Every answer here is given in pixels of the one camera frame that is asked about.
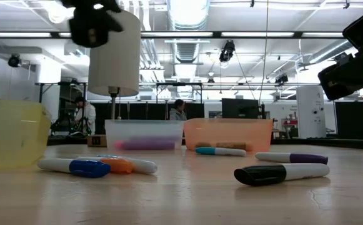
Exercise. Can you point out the purple cap fine marker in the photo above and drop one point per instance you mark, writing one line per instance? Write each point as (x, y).
(309, 158)

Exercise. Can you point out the pink highlighter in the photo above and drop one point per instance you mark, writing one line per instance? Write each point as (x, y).
(122, 145)

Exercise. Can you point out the purple highlighter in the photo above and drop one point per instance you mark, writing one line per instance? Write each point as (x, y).
(153, 145)

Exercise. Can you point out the orange cap fine marker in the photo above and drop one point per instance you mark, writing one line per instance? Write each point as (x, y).
(118, 166)

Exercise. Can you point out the light blue cap fine marker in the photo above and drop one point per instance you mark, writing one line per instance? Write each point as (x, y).
(206, 151)
(145, 166)

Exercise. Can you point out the black cap fine marker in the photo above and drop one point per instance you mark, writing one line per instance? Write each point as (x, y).
(262, 175)

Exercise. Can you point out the black overhead beam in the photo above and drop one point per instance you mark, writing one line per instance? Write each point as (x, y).
(298, 35)

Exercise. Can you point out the white cylinder lamp, wooden base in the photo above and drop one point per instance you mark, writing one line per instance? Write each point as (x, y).
(115, 68)

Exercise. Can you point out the black partition panel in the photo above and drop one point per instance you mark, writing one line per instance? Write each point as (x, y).
(150, 111)
(351, 120)

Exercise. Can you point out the white column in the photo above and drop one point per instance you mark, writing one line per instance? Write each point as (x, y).
(309, 103)

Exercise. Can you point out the black hanging spotlight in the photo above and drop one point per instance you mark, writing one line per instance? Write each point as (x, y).
(227, 51)
(14, 61)
(281, 78)

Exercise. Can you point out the person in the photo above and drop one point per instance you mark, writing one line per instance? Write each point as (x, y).
(177, 114)
(87, 115)

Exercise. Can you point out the clear translucent plastic bin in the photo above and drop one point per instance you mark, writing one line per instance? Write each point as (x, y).
(143, 128)

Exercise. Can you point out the black monitor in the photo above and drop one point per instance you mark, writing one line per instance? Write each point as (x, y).
(240, 108)

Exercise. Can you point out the yellow translucent plastic bin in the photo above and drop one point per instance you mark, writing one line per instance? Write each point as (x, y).
(12, 134)

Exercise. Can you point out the orange translucent plastic bin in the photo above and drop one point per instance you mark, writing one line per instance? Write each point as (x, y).
(228, 131)

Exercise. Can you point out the black metal table frame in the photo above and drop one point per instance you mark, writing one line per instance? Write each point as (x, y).
(340, 143)

